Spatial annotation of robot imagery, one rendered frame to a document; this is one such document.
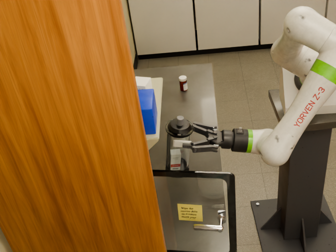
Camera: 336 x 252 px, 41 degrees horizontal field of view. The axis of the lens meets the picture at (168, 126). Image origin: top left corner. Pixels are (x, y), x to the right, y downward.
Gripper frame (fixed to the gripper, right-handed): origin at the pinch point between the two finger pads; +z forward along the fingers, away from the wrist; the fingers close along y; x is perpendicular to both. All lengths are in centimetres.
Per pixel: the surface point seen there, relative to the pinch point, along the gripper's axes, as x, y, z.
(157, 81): -31.5, 11.4, 9.8
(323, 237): 102, -39, -94
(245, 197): 111, -75, -52
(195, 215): -3.1, 42.7, -5.6
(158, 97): -31.7, 20.8, 8.7
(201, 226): -3.8, 47.5, -7.4
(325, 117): 12, -37, -69
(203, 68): 22, -90, -13
